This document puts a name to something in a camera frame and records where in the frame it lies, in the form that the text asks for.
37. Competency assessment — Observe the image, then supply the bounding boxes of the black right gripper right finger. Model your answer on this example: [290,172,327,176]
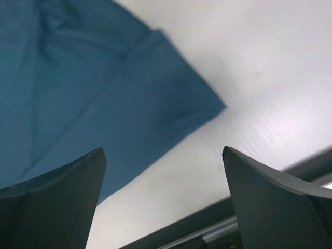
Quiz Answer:
[223,147,331,248]

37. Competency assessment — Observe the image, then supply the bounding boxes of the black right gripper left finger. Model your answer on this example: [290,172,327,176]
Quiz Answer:
[1,148,107,248]

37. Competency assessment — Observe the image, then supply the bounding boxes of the dark blue t shirt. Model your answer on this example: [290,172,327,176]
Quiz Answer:
[1,1,225,201]

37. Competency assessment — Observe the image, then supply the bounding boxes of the front aluminium frame rail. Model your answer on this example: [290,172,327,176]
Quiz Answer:
[123,148,331,249]

